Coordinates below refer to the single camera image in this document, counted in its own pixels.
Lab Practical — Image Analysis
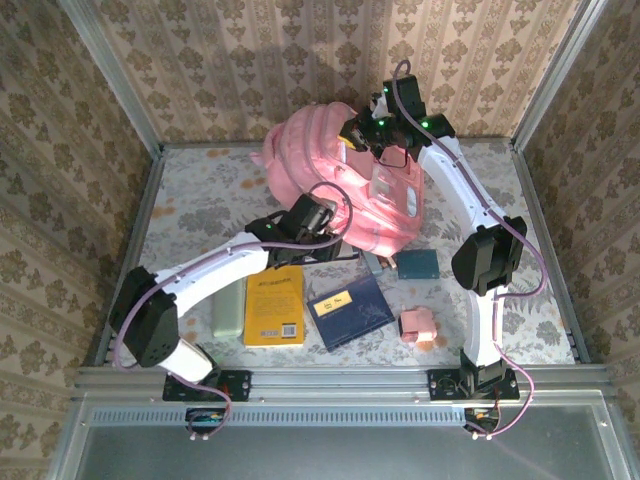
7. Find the grey stapler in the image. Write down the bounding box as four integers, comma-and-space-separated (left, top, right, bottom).
362, 249, 399, 290

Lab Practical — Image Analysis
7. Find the pink backpack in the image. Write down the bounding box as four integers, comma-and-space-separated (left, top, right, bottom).
249, 101, 426, 254

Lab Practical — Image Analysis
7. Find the navy blue book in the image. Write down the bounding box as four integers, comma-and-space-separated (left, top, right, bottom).
305, 273, 396, 351

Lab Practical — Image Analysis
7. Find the yellow book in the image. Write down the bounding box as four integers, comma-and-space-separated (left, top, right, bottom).
243, 264, 306, 348

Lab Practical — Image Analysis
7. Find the pale green pencil case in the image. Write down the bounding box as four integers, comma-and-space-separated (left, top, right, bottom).
210, 279, 247, 341

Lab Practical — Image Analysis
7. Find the pink crank pencil sharpener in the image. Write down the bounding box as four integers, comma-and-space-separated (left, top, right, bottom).
398, 307, 441, 346

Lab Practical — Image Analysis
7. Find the floral tablecloth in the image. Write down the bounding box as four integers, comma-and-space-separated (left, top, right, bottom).
99, 142, 581, 369

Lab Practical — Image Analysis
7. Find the black connector board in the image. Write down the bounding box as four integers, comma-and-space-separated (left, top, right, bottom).
184, 407, 226, 434
463, 407, 501, 434

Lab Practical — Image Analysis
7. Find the grey metal panel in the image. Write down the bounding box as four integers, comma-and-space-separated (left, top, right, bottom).
49, 389, 640, 480

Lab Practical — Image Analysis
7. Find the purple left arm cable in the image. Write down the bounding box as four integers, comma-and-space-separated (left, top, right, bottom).
112, 182, 354, 441

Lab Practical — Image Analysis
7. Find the aluminium table edge rail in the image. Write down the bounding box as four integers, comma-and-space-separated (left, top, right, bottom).
84, 147, 166, 369
509, 142, 591, 364

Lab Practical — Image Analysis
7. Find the wide aluminium base rail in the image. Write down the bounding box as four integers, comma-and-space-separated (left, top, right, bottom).
74, 364, 616, 401

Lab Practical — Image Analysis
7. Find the slotted grey cable duct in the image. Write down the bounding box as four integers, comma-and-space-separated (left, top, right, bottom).
89, 407, 476, 427

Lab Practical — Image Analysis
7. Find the aluminium frame post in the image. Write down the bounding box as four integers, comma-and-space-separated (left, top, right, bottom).
509, 0, 609, 151
57, 0, 166, 156

